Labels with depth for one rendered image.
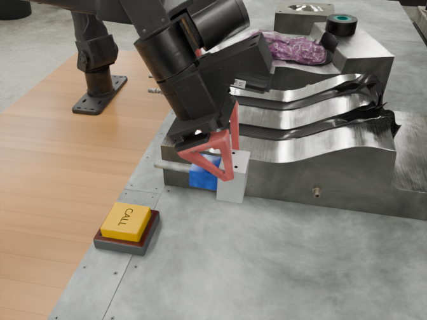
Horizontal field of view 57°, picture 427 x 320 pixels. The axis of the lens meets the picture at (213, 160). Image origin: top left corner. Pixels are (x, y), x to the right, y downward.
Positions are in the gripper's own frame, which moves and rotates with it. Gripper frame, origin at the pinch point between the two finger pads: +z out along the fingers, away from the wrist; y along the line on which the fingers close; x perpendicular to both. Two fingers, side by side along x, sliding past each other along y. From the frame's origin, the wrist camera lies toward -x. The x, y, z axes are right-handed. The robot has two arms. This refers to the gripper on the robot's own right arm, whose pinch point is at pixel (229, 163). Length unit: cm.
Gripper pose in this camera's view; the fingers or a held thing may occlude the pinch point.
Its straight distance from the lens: 52.9
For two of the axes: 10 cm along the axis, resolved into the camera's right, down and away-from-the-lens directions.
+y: 2.0, -5.8, 7.9
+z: 4.5, 7.7, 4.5
